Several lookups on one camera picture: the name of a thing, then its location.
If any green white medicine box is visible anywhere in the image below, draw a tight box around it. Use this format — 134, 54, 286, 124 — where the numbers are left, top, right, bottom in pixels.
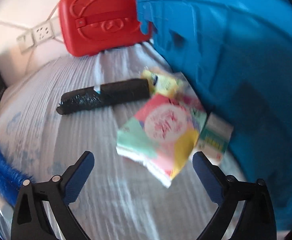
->
192, 113, 234, 165

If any colourful tissue packet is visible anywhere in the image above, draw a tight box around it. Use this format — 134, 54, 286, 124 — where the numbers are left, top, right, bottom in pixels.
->
116, 94, 207, 188

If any blue feather duster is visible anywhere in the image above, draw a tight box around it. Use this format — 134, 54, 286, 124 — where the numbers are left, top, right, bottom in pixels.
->
0, 150, 35, 207

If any yellow snack packet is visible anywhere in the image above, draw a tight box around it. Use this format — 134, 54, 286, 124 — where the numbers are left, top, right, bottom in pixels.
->
141, 67, 185, 98

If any blue plastic crate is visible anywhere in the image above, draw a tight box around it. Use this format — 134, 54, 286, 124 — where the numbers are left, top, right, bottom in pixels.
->
137, 0, 292, 230

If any red toy suitcase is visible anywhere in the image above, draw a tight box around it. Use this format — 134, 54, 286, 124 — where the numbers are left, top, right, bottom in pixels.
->
58, 0, 151, 57

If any wall socket panel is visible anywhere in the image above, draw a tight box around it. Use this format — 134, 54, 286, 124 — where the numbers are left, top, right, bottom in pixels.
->
16, 21, 54, 54

